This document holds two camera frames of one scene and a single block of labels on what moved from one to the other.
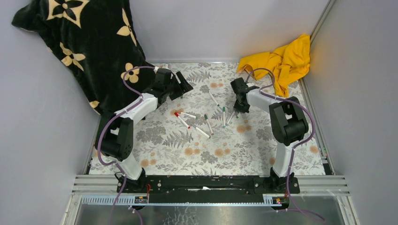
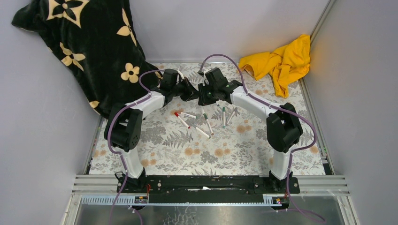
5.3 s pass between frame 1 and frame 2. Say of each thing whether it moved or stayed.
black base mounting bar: stayed
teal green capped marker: stayed
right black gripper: moved
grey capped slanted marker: stayed
